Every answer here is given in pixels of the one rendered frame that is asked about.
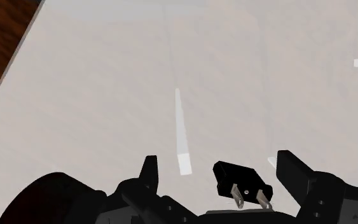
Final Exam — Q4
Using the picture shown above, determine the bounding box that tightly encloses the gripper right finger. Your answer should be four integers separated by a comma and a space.
276, 150, 358, 224

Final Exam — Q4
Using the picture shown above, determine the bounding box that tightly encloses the dark round object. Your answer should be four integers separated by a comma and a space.
0, 172, 108, 224

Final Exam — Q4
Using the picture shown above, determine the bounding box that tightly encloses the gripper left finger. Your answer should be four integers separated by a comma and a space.
96, 155, 198, 224

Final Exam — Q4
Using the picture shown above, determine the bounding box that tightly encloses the black two-prong plug adapter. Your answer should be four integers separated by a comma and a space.
212, 160, 274, 211

